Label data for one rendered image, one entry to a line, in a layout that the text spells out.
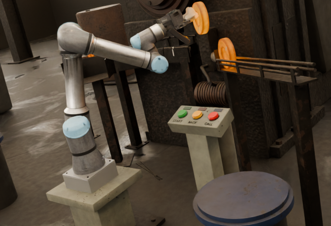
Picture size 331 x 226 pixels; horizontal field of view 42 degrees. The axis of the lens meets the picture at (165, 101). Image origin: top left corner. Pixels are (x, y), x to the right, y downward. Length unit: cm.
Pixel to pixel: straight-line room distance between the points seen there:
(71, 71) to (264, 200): 106
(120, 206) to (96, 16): 355
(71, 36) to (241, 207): 98
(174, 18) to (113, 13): 338
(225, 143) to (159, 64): 44
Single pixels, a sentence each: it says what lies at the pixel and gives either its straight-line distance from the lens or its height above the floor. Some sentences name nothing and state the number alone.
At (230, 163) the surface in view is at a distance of 186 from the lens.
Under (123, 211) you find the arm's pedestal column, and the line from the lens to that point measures 210.
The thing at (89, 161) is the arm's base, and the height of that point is 42.
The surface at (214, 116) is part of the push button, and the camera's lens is 161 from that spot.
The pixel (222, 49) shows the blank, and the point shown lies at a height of 72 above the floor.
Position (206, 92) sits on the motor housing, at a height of 49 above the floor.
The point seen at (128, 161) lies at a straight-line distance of 291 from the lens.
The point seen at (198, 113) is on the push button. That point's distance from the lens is 166.
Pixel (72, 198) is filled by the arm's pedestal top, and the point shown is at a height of 30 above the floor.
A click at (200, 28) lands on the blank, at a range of 208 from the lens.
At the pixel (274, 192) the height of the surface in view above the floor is 43.
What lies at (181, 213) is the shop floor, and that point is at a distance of 223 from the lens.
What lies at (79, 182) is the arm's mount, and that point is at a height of 35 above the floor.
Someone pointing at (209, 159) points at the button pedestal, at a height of 44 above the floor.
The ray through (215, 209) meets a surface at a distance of 138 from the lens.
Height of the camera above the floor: 115
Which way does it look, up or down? 16 degrees down
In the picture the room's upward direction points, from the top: 12 degrees counter-clockwise
